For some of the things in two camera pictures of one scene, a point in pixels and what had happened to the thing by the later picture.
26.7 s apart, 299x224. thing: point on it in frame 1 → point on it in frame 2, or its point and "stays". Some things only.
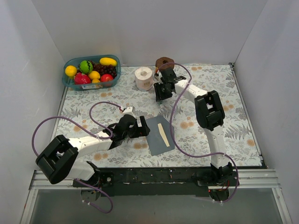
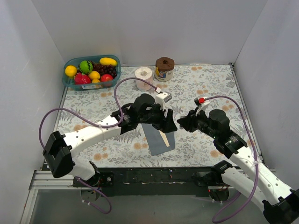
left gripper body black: x=142 y=126 → x=162 y=119
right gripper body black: x=162 y=88 → x=191 y=120
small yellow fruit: x=96 y=80 stays
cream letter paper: x=163 y=135 stays
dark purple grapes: x=103 y=69 stays
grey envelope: x=156 y=143 stays
